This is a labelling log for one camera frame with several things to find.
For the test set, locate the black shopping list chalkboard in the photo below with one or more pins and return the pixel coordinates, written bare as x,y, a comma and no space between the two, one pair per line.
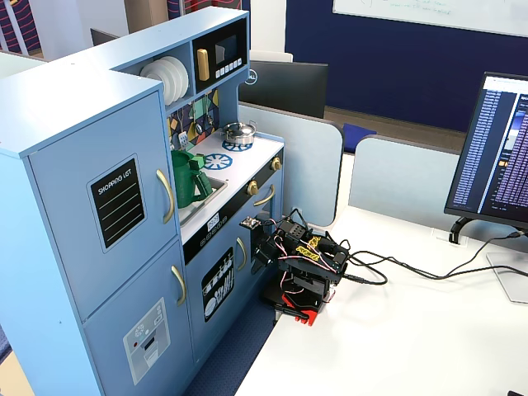
119,214

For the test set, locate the black Dell monitor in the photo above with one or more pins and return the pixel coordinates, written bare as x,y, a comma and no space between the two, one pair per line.
288,90

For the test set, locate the small wrist camera board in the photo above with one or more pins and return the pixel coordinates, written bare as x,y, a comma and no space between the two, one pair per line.
250,223

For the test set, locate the blue oven door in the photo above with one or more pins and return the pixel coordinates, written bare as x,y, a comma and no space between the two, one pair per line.
277,194

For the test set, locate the white whiteboard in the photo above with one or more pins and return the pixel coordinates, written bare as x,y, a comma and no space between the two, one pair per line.
412,12

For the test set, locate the silver toy sink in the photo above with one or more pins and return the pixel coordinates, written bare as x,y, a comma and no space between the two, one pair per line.
216,189

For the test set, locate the grey ice dispenser sticker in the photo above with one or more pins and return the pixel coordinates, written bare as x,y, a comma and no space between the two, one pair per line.
146,342

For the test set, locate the silver monitor base plate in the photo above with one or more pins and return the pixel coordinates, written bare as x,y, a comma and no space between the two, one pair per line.
509,280

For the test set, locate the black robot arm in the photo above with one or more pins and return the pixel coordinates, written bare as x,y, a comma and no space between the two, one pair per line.
297,231

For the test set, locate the blue dishwasher door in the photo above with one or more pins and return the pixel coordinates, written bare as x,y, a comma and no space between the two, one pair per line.
196,309

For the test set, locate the silver toy pot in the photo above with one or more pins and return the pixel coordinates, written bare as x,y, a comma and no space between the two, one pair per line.
241,139

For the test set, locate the red and black robot base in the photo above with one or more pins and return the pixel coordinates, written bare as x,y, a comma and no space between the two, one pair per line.
313,315

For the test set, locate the silver ladle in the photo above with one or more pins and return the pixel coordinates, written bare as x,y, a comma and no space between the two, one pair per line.
199,129

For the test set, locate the green pitcher recipient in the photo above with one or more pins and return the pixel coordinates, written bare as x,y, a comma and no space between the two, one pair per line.
183,185

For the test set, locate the colourful geometric backsplash panel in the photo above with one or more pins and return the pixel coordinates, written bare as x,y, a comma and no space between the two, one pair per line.
206,109

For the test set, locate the gold stove knob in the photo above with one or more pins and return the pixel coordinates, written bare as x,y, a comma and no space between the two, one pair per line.
276,163
252,187

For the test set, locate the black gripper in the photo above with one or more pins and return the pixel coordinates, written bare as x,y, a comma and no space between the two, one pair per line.
262,247

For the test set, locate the light blue desk divider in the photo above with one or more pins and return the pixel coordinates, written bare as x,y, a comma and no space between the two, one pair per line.
396,181
309,165

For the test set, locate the white toy plate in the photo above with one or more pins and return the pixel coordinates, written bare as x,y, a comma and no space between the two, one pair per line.
170,82
185,78
178,80
152,73

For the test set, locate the silver hanging utensil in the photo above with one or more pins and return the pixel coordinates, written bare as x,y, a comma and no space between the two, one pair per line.
210,119

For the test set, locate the black monitor showing text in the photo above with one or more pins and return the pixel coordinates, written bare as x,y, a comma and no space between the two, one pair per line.
495,144

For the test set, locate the blue toy kitchen unit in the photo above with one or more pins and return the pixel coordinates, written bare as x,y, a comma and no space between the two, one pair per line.
41,288

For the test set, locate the tall blue fridge door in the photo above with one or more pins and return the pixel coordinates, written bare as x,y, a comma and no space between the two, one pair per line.
53,214

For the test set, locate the green round plate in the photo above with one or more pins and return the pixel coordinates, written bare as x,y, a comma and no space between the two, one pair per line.
199,161

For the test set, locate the black monitor stand leg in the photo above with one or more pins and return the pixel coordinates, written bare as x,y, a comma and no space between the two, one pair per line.
458,229

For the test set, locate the silver pot lid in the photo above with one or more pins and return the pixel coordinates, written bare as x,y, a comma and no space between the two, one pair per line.
237,128

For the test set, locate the blue seat cushion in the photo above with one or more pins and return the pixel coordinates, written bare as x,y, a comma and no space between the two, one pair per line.
356,136

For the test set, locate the silver slotted spatula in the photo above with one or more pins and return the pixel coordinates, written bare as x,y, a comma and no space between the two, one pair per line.
182,139

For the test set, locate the short blue fridge door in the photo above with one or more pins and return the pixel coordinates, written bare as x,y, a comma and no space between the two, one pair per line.
111,305

